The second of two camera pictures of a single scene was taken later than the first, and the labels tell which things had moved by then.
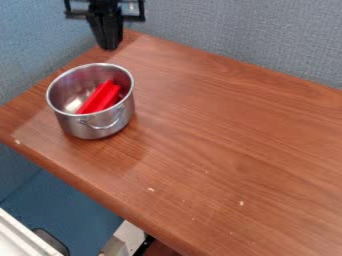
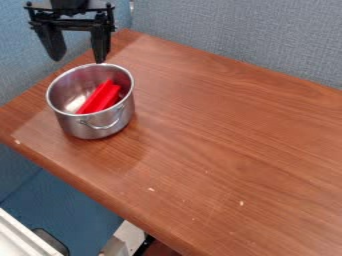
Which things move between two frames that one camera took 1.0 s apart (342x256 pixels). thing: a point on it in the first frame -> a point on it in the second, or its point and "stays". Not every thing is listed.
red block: [104, 94] stays
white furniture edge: [19, 240] stays
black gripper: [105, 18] -> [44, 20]
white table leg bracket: [124, 242] stays
